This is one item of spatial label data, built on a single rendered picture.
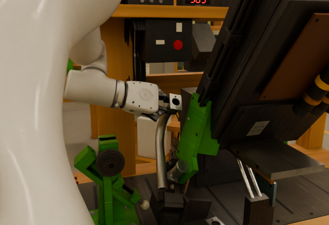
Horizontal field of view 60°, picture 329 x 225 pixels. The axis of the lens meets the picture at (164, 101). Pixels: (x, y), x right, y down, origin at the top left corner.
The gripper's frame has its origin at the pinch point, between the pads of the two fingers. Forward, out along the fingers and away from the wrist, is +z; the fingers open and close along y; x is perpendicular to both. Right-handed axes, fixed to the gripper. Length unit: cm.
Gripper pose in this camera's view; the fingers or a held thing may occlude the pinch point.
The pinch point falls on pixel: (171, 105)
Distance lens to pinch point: 88.9
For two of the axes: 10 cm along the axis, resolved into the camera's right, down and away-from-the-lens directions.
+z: 9.2, 1.9, 3.4
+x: -3.8, 5.0, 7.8
